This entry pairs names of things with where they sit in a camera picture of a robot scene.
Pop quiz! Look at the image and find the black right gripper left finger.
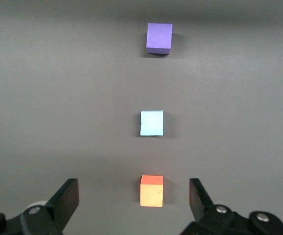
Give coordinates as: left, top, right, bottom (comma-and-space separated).
0, 178, 80, 235

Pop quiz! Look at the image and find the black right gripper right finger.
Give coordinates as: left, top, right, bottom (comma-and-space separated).
180, 178, 283, 235

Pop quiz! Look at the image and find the light blue foam block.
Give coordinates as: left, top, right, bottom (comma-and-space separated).
140, 110, 165, 137

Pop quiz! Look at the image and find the orange foam block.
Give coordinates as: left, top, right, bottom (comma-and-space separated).
139, 175, 164, 208

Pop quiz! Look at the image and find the purple foam block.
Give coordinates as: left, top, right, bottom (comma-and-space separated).
145, 23, 174, 55

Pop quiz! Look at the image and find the dark grey table mat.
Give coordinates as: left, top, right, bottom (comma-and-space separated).
0, 0, 283, 235

